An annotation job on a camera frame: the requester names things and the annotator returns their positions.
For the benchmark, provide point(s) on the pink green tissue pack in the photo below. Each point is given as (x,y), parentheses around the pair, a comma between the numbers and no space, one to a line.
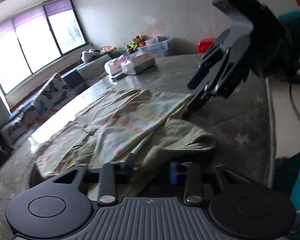
(138,63)

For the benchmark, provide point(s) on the white plush toy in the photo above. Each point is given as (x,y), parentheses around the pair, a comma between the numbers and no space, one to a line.
(88,55)

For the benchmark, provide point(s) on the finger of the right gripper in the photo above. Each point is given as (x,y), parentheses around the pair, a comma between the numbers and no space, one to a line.
(202,74)
(196,103)

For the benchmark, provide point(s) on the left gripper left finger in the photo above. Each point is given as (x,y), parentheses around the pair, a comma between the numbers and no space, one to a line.
(113,174)

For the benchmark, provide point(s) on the colourful patterned children's shirt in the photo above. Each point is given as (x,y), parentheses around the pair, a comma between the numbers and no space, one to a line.
(143,122)

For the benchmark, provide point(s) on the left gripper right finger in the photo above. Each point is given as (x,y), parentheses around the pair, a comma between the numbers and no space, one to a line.
(187,176)

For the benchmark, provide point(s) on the grey plain cushion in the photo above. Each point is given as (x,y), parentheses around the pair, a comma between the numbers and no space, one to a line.
(94,71)

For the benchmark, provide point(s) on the clear storage bin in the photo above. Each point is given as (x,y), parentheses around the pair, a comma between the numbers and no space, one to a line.
(160,47)

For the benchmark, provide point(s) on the grey notebook under packs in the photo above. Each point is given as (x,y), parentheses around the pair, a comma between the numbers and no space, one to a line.
(117,76)

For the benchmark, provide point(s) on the butterfly print cushion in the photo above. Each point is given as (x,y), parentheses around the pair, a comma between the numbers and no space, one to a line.
(29,118)
(53,95)

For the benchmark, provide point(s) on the colourful stuffed toys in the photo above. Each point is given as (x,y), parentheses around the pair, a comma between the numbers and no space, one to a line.
(135,44)

